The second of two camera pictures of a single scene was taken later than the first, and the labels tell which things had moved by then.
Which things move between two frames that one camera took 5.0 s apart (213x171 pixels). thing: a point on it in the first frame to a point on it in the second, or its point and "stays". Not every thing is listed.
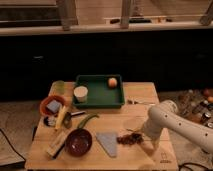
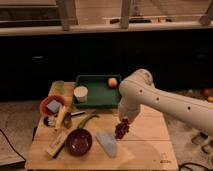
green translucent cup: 57,87 stays
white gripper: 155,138 to 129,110
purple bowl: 78,142 stays
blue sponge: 54,106 stays
